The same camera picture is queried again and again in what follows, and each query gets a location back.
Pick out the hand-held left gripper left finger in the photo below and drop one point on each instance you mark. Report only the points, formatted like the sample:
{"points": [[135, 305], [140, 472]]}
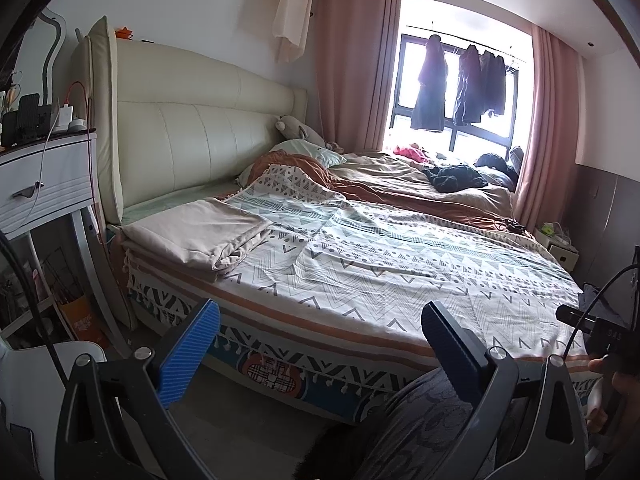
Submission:
{"points": [[187, 355]]}

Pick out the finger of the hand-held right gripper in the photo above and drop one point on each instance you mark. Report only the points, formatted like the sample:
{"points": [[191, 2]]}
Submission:
{"points": [[575, 316]]}

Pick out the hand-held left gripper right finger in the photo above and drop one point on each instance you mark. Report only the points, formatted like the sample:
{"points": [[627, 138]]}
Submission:
{"points": [[450, 345]]}

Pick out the beige zip jacket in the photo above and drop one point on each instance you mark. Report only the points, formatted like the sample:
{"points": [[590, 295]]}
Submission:
{"points": [[200, 235]]}

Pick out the pink clothes pile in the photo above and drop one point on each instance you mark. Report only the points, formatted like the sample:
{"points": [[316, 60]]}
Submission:
{"points": [[412, 152]]}

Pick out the hanging dark clothes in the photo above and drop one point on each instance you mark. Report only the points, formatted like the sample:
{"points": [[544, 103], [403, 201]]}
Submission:
{"points": [[480, 135]]}

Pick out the person's right hand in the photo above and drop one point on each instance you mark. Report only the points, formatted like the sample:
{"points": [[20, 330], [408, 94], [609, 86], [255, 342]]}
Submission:
{"points": [[625, 400]]}

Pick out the white nightstand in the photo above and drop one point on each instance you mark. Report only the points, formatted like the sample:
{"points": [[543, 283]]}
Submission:
{"points": [[562, 257]]}

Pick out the white power strip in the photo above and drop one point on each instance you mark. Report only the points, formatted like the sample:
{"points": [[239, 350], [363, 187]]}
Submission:
{"points": [[564, 237]]}

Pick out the green packet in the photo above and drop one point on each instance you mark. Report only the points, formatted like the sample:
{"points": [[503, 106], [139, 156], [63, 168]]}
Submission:
{"points": [[550, 230]]}

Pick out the patterned zigzag blanket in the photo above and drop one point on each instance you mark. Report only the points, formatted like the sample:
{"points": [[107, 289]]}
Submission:
{"points": [[400, 270]]}

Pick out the person's patterned trouser leg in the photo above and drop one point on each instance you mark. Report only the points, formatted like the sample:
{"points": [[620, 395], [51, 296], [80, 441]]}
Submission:
{"points": [[415, 430]]}

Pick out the printed bed sheet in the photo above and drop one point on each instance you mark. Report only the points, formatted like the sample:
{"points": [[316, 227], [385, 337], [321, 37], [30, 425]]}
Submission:
{"points": [[280, 370]]}

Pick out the orange bag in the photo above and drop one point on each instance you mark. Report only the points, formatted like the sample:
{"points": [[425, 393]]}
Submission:
{"points": [[85, 320]]}

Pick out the black crumpled garment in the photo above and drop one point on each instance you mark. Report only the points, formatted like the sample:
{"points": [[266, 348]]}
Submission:
{"points": [[455, 177]]}

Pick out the brown beige duvet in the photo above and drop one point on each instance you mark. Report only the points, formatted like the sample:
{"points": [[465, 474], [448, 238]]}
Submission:
{"points": [[400, 180]]}

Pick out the dark cushion pile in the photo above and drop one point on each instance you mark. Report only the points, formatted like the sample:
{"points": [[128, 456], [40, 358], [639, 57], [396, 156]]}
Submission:
{"points": [[495, 162]]}

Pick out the pink curtain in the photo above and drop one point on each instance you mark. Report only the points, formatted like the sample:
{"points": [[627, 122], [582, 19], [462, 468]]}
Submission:
{"points": [[355, 60], [550, 125]]}

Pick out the white dresser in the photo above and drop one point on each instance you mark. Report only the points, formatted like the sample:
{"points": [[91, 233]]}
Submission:
{"points": [[55, 175]]}

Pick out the cream padded headboard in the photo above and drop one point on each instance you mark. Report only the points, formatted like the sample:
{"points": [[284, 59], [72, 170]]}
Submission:
{"points": [[200, 125]]}

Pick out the pale green pillow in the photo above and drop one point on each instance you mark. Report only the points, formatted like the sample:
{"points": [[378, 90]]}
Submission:
{"points": [[310, 150]]}

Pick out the hanging dark garment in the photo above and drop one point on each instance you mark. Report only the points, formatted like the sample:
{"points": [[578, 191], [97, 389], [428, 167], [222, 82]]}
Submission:
{"points": [[495, 85]]}

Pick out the hanging maroon garment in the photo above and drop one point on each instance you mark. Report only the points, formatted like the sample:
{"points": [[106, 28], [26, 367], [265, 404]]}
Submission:
{"points": [[467, 90]]}

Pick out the hanging dark blue jacket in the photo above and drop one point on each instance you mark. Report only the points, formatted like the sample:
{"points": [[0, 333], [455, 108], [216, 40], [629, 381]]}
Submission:
{"points": [[430, 95]]}

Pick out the grey plush toy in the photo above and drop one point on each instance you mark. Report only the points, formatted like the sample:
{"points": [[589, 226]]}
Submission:
{"points": [[295, 127]]}

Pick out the cream side cushion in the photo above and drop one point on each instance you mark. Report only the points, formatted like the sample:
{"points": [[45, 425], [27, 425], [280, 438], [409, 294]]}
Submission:
{"points": [[102, 110]]}

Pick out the white charger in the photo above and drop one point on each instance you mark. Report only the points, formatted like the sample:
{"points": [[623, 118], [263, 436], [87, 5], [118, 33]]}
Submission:
{"points": [[66, 116]]}

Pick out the wavy framed mirror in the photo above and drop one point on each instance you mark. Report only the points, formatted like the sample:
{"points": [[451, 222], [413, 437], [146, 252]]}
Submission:
{"points": [[50, 65]]}

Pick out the small orange toy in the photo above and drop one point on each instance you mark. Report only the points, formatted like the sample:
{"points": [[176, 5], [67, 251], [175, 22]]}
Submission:
{"points": [[124, 33]]}

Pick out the cream cloth cover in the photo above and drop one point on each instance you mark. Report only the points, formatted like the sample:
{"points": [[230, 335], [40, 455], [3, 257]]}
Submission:
{"points": [[295, 10]]}

